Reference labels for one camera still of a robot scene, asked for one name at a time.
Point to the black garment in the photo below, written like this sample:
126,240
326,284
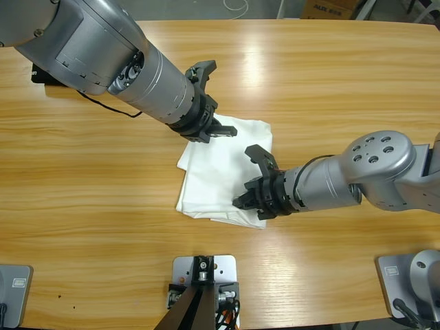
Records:
41,77

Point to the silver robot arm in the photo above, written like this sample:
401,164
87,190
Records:
361,172
103,51

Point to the cardboard box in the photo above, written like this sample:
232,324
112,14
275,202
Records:
326,8

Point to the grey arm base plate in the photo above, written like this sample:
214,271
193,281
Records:
390,285
13,295

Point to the black clamp block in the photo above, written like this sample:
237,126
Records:
228,287

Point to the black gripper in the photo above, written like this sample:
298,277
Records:
197,120
278,197

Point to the white plastic chair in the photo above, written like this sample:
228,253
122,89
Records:
428,15

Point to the dark camera post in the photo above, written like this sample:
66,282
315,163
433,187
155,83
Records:
192,309

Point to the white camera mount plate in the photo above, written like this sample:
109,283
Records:
225,266

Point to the white t-shirt with black logo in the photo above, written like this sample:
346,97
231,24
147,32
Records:
213,172

